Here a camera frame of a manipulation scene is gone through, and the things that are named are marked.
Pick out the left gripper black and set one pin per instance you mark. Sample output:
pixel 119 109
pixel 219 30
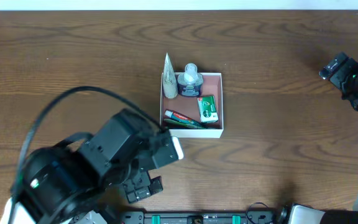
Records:
pixel 141 187

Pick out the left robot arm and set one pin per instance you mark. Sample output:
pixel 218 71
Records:
pixel 60 182

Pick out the white cream tube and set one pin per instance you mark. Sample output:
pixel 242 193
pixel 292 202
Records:
pixel 169 81

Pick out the white box with pink interior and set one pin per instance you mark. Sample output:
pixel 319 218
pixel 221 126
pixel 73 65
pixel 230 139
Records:
pixel 213 85

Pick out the blue clear bottle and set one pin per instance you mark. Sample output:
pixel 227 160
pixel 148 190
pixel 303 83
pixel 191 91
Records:
pixel 190 81

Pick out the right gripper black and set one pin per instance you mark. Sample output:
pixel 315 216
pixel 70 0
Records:
pixel 339 70

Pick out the Colgate toothpaste tube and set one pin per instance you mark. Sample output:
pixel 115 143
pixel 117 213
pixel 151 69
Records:
pixel 181 118

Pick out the green toothbrush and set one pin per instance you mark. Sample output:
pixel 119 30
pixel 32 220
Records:
pixel 185 125

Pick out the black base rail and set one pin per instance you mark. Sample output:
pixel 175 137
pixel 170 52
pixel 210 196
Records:
pixel 257 216

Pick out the green white soap packet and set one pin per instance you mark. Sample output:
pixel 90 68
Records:
pixel 207 109

